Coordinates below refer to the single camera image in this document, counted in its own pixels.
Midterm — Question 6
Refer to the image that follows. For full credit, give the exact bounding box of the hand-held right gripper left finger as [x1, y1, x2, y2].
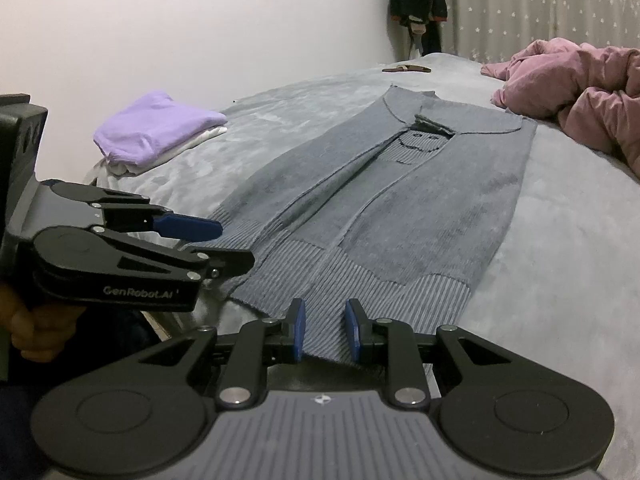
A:
[137, 297, 307, 408]

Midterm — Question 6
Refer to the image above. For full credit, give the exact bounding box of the purple folded garment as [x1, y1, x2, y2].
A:
[94, 91, 228, 167]

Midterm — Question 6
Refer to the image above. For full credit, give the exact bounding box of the star-print curtain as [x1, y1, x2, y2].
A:
[437, 0, 640, 63]

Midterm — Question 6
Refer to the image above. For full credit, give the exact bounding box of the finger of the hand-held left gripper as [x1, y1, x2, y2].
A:
[90, 227, 256, 286]
[95, 195, 223, 243]

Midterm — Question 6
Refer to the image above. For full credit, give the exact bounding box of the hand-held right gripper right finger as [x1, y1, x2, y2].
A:
[345, 297, 506, 408]

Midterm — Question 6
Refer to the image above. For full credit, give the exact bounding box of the white folded garment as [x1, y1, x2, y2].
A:
[102, 127, 228, 177]

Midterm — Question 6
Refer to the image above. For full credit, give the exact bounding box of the grey knit sweater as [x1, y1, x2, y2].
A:
[182, 85, 539, 367]

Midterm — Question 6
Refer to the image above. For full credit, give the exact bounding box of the person's left hand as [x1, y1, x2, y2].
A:
[0, 280, 88, 363]

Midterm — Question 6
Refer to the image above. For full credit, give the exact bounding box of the pink duvet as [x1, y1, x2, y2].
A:
[481, 39, 640, 181]

